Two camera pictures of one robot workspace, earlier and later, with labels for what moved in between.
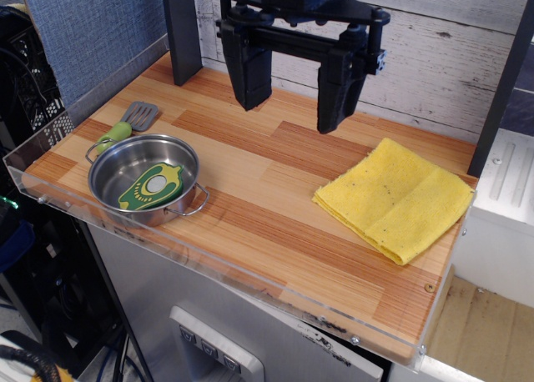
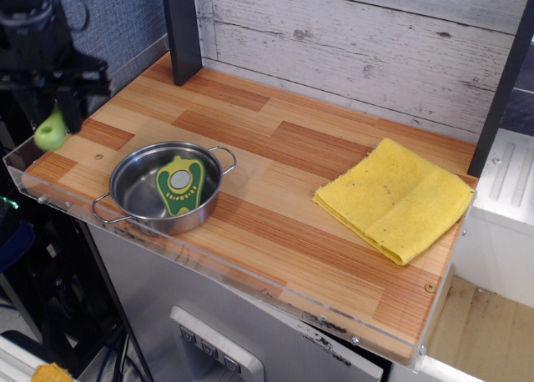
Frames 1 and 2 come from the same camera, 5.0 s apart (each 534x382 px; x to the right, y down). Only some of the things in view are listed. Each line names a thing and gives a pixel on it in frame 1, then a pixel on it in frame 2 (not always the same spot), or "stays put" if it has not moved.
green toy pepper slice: [158, 185] -> [180, 182]
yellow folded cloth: [405, 206] stays put
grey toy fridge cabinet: [198, 313] stays put
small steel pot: [143, 178] -> [188, 221]
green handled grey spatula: [139, 117] -> [51, 135]
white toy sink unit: [496, 251] stays put
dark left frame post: [185, 48] stays put
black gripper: [309, 16] -> [38, 63]
